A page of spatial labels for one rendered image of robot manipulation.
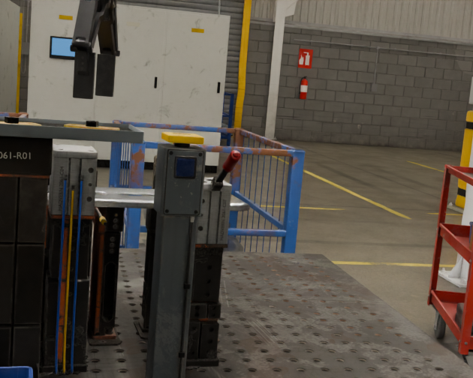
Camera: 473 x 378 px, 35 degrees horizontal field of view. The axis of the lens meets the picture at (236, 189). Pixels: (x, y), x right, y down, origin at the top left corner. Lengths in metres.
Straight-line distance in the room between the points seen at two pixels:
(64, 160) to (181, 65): 8.16
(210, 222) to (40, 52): 8.03
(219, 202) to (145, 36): 8.06
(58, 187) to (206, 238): 0.29
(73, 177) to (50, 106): 8.04
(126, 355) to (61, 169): 0.41
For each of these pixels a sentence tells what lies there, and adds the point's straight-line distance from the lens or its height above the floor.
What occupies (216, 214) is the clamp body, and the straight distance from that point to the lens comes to 1.41.
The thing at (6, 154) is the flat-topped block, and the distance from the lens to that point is 1.18.
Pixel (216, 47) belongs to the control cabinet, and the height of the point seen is 1.59.
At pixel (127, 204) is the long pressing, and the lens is 1.49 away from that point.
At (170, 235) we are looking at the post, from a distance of 1.24.
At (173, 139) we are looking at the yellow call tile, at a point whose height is 1.15.
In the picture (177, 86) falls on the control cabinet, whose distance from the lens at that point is 9.47.
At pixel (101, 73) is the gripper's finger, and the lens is 1.29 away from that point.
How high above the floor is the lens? 1.26
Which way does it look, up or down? 9 degrees down
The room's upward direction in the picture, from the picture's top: 5 degrees clockwise
